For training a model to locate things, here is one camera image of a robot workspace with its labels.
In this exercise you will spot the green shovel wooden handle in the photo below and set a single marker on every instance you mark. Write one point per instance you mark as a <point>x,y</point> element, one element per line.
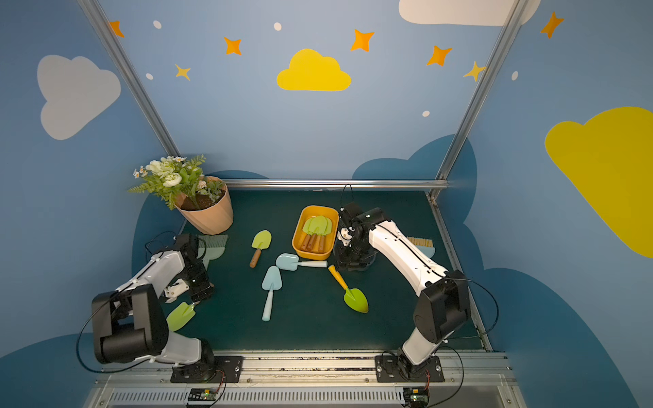
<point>307,234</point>
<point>325,231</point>
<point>317,228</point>
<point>261,241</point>

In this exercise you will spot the aluminium front rail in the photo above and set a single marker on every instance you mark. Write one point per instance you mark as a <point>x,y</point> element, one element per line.
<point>319,379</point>

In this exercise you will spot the green dustpan brush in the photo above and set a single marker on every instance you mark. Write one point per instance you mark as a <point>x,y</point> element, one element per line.
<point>211,248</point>

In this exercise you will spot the green shovel corner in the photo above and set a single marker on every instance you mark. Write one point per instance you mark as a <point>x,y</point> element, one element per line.
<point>181,316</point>

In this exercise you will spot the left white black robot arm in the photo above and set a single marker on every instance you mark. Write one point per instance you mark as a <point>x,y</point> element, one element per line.
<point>129,325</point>

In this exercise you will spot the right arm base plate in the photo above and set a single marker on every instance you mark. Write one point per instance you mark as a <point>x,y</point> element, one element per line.
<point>394,368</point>

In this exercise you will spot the terracotta pot with flowers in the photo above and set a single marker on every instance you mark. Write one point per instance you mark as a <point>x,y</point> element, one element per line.
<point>181,183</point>

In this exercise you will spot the controller board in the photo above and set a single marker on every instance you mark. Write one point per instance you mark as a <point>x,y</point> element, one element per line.
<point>416,397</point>
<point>203,397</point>

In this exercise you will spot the left controller board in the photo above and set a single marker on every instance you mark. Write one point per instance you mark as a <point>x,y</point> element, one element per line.
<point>203,397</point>

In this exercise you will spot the green shovel wooden handle back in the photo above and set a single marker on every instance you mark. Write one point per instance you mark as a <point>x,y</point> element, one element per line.
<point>261,241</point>

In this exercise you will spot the blue dustpan brush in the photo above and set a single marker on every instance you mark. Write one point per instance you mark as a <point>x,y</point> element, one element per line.
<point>426,246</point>

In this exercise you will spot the blue shovel lying sideways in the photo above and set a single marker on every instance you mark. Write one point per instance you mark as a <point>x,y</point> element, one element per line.
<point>291,262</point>

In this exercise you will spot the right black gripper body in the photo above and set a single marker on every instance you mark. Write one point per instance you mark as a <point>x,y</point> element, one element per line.
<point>354,256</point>

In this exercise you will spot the green trowel yellow handle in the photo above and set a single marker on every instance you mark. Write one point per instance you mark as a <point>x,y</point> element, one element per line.
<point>353,297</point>

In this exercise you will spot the right controller board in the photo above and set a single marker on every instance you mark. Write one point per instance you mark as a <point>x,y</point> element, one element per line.
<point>416,397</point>

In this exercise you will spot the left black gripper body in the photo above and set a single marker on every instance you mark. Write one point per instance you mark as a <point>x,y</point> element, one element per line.
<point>201,288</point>

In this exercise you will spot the yellow storage box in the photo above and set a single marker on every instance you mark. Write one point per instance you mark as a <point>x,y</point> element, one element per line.
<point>314,211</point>

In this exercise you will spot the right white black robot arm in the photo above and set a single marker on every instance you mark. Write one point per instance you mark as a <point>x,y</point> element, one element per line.
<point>443,297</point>

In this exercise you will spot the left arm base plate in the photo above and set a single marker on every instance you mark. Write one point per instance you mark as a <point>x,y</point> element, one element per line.
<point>219,369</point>

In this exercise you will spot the blue-grey storage box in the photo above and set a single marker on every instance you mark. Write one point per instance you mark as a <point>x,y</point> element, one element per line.
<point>370,264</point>

